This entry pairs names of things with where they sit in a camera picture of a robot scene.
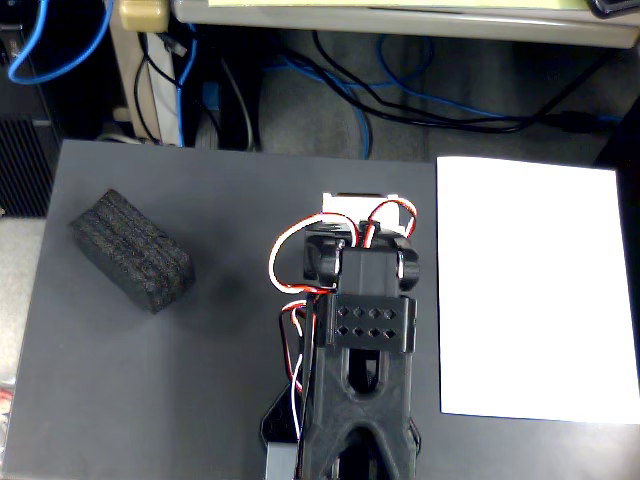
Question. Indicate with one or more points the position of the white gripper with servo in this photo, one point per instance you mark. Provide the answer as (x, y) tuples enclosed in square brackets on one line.
[(366, 201)]

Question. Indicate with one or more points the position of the black foam cube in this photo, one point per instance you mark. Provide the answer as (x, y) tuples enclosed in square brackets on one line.
[(132, 250)]

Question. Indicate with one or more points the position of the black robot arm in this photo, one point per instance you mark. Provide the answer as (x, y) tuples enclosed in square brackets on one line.
[(370, 400)]

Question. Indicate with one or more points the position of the white paper sheet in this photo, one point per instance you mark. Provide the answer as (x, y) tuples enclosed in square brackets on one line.
[(530, 290)]

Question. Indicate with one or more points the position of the beige desk side panel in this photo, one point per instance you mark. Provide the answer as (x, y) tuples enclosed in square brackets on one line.
[(162, 110)]

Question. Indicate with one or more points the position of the clear network plug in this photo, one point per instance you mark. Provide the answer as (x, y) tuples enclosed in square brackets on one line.
[(175, 46)]

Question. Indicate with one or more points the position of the dark grey table mat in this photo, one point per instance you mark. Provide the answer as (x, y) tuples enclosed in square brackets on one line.
[(150, 375)]

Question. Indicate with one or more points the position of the grey table clamp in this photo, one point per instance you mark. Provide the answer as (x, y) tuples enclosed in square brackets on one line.
[(281, 462)]

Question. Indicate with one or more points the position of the beige plastic box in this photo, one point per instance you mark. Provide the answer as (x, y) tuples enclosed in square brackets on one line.
[(144, 14)]

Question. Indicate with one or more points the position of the black vented computer case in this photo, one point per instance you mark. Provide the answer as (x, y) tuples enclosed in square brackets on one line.
[(22, 165)]

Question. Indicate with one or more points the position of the black device on desk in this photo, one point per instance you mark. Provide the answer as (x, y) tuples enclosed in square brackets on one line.
[(612, 6)]

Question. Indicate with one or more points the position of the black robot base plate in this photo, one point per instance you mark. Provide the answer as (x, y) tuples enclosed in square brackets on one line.
[(280, 420)]

